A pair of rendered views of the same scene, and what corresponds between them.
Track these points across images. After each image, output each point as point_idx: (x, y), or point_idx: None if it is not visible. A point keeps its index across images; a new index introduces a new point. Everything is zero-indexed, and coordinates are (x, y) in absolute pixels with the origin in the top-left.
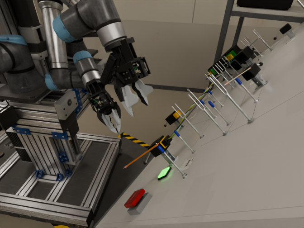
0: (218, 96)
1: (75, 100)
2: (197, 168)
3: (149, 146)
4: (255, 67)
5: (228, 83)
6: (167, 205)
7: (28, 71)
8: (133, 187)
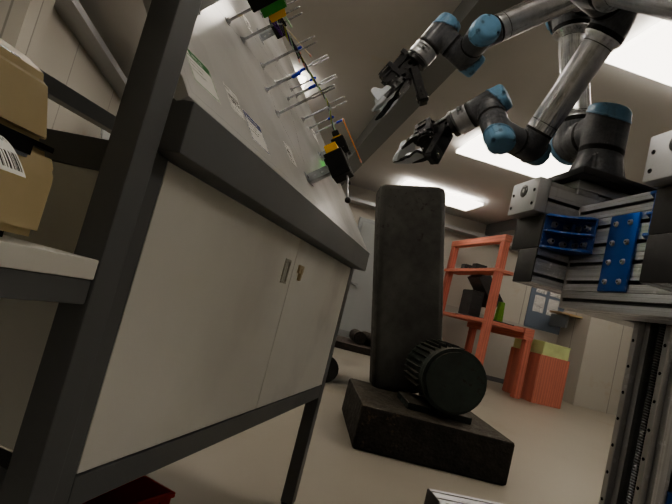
0: (253, 74)
1: (534, 195)
2: (310, 121)
3: (350, 151)
4: None
5: (255, 34)
6: (322, 142)
7: (578, 152)
8: (349, 222)
